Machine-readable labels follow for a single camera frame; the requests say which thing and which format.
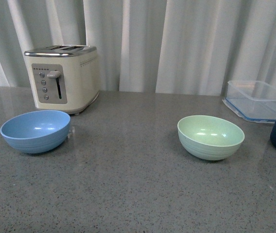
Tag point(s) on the green bowl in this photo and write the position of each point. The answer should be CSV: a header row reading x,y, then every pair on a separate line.
x,y
208,137

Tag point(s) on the blue bowl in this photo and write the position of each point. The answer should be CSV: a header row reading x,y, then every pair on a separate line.
x,y
36,132

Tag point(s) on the cream two-slot toaster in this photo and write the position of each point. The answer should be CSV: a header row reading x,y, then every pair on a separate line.
x,y
63,77

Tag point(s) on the white curtain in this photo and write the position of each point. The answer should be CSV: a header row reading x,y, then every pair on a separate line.
x,y
164,46

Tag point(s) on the clear plastic food container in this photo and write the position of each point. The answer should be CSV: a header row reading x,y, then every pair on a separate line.
x,y
254,101

